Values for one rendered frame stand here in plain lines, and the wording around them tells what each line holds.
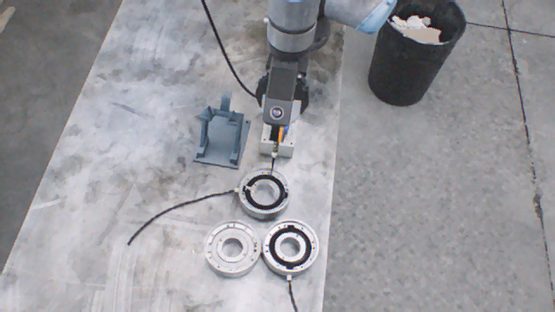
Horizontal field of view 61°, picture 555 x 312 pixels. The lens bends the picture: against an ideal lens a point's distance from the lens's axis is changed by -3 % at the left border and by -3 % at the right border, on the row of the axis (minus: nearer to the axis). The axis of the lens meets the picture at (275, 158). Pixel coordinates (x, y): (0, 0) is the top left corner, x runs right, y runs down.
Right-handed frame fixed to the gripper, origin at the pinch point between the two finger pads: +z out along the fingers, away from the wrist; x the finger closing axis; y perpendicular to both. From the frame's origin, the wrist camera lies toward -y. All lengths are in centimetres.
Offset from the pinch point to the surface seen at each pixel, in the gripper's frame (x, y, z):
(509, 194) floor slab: -93, 53, 93
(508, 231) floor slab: -91, 36, 93
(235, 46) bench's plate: 15.8, 30.1, 13.2
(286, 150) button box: -2.1, 0.5, 10.4
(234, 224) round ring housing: 4.8, -18.2, 10.2
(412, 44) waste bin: -39, 85, 53
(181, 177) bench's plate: 18.3, -8.9, 13.2
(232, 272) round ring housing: 2.9, -28.0, 9.2
